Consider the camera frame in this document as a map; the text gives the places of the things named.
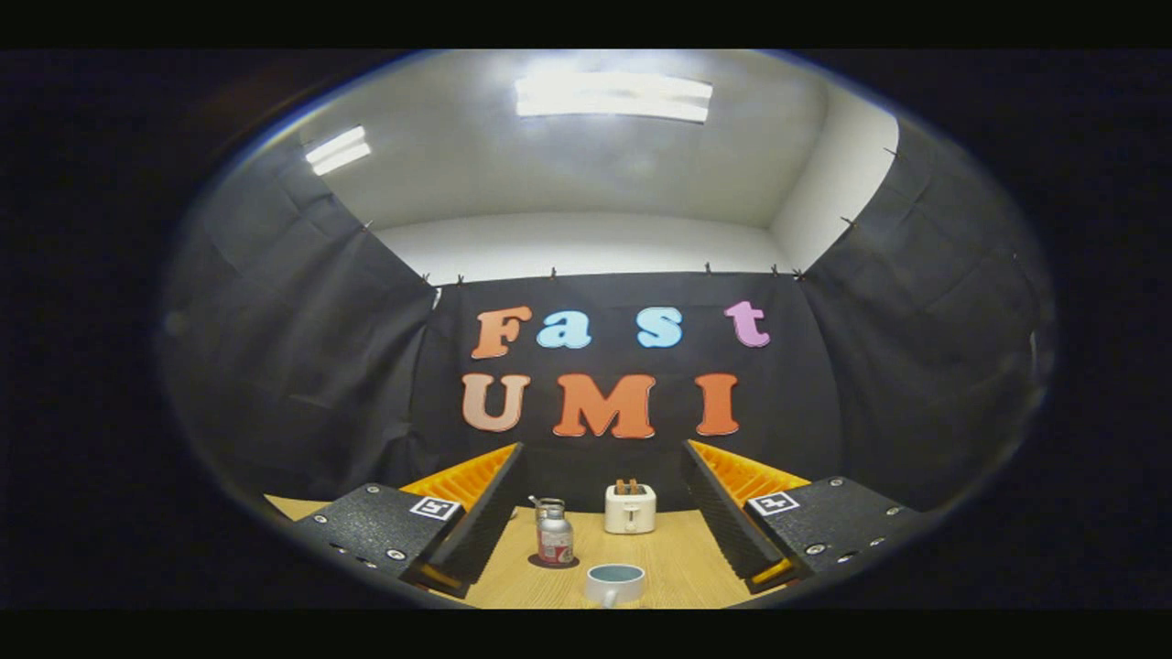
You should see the white cup with blue inside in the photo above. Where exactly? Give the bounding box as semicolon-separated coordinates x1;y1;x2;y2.
585;563;646;609

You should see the wooden table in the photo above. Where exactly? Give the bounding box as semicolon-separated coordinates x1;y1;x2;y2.
264;494;798;610

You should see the large ceiling light panel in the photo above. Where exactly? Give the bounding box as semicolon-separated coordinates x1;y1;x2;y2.
515;71;714;124

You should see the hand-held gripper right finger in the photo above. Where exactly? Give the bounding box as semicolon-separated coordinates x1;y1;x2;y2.
679;439;926;594

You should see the white toaster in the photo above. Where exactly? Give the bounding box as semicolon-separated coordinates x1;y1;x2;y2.
604;482;658;535

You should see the small striped ceiling light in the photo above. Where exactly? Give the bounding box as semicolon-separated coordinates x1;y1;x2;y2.
304;125;373;177

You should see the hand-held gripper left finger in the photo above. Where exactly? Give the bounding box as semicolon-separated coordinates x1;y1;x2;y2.
291;442;528;600

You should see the black backdrop cloth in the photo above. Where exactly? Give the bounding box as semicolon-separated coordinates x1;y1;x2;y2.
156;114;1054;513

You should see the silver bottle with red label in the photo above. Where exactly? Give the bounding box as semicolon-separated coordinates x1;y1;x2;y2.
535;503;576;566

